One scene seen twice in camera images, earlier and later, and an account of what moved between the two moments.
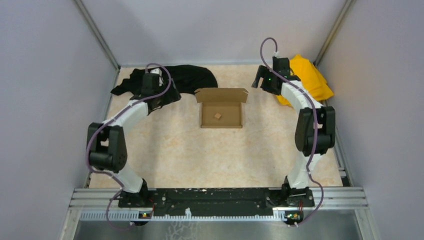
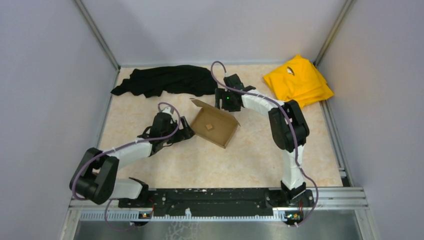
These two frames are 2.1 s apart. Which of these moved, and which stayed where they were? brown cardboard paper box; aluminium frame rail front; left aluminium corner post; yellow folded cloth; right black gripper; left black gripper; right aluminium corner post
Moved: brown cardboard paper box; left black gripper; right black gripper
Stayed: aluminium frame rail front; yellow folded cloth; left aluminium corner post; right aluminium corner post
